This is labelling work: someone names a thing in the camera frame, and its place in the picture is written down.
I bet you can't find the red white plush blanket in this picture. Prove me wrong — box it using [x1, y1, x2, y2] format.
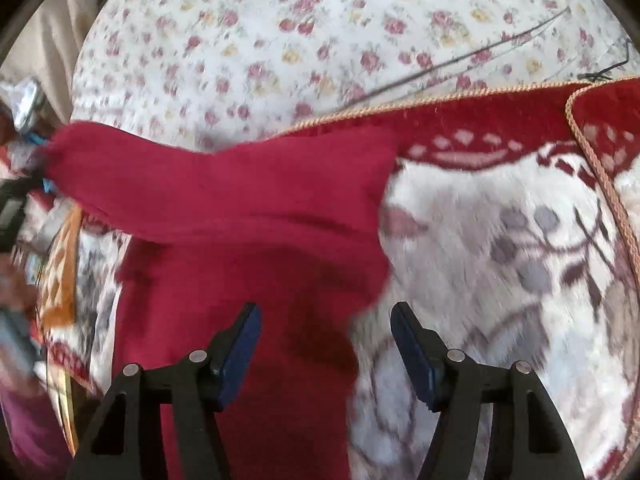
[34, 75, 640, 480]

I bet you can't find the person's left hand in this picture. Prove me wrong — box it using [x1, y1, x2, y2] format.
[0, 255, 38, 318]

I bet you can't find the red fleece shirt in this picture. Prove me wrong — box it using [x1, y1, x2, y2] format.
[42, 122, 399, 479]

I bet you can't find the silver grey device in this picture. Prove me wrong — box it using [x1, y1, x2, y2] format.
[12, 77, 46, 134]

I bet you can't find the floral white duvet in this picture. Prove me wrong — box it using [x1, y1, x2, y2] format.
[73, 0, 639, 152]

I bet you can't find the orange patterned blanket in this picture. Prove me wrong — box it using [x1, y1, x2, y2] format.
[38, 200, 82, 454]

